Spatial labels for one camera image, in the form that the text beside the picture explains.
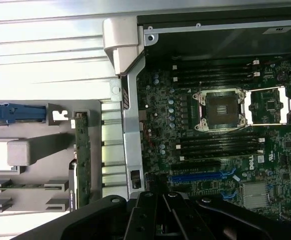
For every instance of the black expansion slot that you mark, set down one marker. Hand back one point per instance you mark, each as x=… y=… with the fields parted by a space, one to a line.
x=195 y=166

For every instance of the thin metal locking lever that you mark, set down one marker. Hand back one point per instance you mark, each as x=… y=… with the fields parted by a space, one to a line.
x=200 y=90

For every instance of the silver chipset heatsink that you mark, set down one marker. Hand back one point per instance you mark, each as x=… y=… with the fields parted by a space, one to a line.
x=255 y=195

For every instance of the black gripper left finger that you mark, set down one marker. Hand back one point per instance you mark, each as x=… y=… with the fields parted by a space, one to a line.
x=98 y=217

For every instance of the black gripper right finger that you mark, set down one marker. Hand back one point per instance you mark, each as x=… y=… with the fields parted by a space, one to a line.
x=185 y=220

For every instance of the silver socket cover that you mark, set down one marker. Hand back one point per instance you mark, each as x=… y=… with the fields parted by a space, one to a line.
x=283 y=100

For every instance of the green RAM stick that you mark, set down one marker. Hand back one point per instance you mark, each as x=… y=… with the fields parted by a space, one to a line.
x=23 y=186

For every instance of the black open PC case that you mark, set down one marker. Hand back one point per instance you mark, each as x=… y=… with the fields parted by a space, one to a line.
x=133 y=140

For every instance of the grey parts rack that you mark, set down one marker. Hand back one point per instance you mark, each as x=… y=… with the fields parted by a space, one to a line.
x=48 y=150

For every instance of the green motherboard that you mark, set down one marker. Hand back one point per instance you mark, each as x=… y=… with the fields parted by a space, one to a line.
x=160 y=120

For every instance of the CPU socket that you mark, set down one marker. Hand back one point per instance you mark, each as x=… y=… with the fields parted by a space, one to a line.
x=219 y=110

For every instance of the blue disk caddy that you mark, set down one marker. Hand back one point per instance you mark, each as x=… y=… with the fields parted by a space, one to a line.
x=23 y=112

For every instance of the blue expansion slot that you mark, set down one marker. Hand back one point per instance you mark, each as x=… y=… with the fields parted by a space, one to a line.
x=195 y=177

